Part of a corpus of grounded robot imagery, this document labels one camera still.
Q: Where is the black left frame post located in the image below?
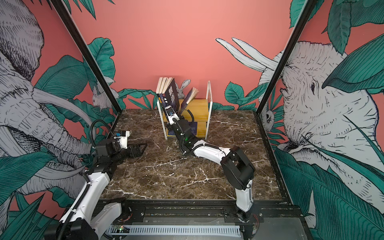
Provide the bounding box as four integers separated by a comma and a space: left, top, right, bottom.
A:
51, 0, 122, 114

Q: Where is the black book standing on shelf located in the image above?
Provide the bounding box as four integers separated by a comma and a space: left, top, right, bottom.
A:
156, 77, 168, 113

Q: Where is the black right frame post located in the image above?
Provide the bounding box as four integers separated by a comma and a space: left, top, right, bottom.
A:
256, 0, 318, 116

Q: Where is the black frame post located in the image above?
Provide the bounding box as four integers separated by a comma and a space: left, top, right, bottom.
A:
256, 0, 318, 116
51, 0, 122, 114

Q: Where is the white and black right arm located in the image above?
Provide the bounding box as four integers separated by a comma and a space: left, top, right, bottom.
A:
168, 118, 255, 213

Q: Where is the black book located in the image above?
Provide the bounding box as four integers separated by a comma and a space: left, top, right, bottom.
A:
156, 77, 168, 113
166, 78, 180, 111

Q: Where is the white slotted cable duct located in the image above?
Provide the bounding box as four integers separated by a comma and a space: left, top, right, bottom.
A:
105, 225, 242, 237

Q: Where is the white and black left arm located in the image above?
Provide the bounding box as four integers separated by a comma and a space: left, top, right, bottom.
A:
44, 137, 148, 240

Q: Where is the dark blue book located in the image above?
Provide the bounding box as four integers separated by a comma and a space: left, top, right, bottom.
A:
166, 122, 198, 137
178, 88, 199, 115

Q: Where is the dark book with portrait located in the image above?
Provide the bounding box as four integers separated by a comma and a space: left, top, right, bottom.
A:
163, 77, 173, 109

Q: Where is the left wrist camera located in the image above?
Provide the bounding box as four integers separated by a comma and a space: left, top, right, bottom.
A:
114, 131, 131, 149

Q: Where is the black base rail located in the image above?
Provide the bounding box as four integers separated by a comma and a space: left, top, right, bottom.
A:
92, 198, 303, 225

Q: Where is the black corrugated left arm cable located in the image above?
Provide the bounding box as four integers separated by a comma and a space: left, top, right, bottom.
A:
89, 119, 116, 148

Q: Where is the wooden shelf with white frame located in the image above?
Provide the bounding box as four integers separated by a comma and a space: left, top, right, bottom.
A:
156, 82, 213, 139

